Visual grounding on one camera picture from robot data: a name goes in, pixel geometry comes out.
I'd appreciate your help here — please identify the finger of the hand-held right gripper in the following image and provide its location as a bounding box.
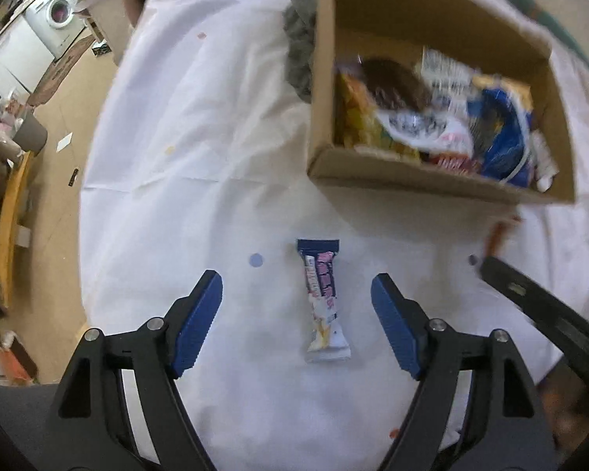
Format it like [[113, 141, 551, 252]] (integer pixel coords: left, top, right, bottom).
[[478, 254, 589, 393]]

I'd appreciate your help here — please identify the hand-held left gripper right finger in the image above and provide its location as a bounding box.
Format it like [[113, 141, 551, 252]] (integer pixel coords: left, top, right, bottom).
[[370, 272, 558, 471]]

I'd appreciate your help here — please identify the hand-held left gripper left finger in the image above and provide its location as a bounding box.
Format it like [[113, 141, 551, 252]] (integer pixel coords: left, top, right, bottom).
[[49, 270, 224, 471]]

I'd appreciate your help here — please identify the blue white snack bar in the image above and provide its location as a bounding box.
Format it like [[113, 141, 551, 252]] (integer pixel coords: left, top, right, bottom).
[[296, 238, 353, 364]]

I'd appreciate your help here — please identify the cardboard box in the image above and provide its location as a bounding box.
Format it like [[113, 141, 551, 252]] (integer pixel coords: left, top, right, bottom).
[[307, 0, 577, 205]]

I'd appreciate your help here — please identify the blue white snack packet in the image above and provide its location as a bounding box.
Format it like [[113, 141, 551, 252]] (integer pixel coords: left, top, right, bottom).
[[468, 76, 536, 187]]

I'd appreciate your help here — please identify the white red-edged snack bag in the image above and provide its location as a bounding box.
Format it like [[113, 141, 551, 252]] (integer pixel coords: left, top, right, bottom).
[[375, 108, 477, 172]]

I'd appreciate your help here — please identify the small white snack packet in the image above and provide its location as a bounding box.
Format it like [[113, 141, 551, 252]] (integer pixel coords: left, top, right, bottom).
[[532, 128, 560, 192]]

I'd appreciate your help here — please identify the white printed bedsheet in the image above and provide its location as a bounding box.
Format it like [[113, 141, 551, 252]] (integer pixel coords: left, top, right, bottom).
[[79, 0, 589, 471]]

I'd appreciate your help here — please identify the orange object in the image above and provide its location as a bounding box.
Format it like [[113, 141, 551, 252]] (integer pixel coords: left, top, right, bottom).
[[0, 343, 37, 383]]

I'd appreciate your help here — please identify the yellow snack packet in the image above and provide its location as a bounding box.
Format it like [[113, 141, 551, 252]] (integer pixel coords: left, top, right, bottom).
[[335, 71, 423, 160]]

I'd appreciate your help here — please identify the yellow wooden chair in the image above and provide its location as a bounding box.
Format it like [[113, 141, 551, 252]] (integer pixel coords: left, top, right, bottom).
[[0, 150, 35, 310]]

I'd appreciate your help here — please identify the white printed snack packet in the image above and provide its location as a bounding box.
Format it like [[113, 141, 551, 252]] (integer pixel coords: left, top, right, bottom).
[[419, 46, 474, 119]]

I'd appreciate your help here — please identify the brown snack packet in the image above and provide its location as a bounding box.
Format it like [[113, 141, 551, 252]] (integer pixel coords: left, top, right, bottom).
[[358, 57, 435, 113]]

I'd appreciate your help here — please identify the grey bin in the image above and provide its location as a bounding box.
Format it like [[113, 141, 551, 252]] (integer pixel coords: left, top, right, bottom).
[[12, 113, 48, 155]]

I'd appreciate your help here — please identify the grey cloth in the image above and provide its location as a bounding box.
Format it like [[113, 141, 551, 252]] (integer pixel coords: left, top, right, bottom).
[[281, 0, 320, 104]]

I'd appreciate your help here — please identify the white cabinet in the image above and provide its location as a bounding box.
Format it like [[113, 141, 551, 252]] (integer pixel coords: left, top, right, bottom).
[[0, 22, 55, 104]]

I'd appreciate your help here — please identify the white washing machine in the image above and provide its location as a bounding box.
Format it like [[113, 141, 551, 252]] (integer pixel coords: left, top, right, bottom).
[[22, 0, 86, 60]]

